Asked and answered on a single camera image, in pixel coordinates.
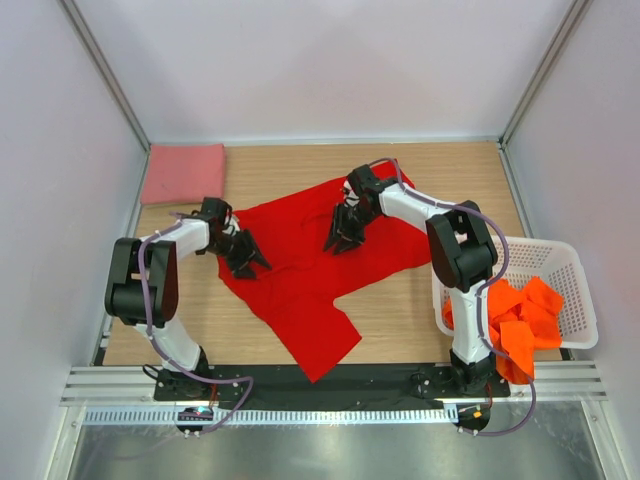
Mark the white slotted cable duct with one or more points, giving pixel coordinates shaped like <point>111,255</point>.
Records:
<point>197,416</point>

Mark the pink folded t shirt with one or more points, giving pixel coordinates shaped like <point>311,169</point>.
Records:
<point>182,174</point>

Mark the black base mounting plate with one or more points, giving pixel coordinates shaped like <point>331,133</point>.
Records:
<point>347,387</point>

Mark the aluminium frame rail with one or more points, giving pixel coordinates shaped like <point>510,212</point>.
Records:
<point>103,385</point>

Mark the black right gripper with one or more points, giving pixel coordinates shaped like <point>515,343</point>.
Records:
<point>335,227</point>

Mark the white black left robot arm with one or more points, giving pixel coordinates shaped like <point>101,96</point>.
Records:
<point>143,289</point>

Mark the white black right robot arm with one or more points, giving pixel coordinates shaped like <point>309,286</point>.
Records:
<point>462,250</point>

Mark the orange crumpled t shirt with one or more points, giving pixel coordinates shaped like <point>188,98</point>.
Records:
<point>522,322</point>

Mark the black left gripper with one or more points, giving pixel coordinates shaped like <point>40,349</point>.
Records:
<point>241,267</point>

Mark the red t shirt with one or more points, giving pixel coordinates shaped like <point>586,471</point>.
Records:
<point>295,296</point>

